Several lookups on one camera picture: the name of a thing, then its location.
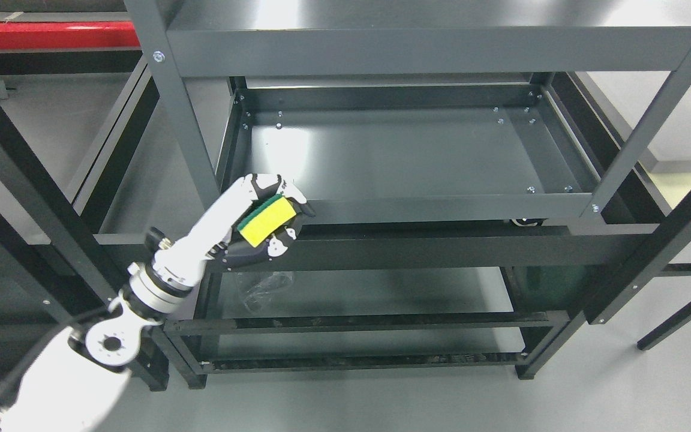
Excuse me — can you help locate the green yellow sponge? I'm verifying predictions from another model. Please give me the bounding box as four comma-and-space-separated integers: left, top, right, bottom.
236, 194, 297, 248

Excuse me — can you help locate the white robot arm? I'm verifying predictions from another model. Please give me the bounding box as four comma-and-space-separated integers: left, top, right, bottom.
0, 229, 209, 431

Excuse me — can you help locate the red metal beam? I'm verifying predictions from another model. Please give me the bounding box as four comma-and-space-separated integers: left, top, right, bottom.
0, 21, 140, 50

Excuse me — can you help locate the black metal shelf rack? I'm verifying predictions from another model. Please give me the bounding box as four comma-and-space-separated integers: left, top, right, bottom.
0, 52, 691, 397

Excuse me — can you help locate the grey metal shelf cart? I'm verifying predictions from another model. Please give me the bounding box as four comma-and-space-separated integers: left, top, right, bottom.
124, 0, 691, 229

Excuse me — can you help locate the clear plastic bag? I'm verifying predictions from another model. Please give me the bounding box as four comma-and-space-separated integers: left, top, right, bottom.
235, 271, 295, 313

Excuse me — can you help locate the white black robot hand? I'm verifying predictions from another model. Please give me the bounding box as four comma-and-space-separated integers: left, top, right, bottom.
146, 174, 316, 290

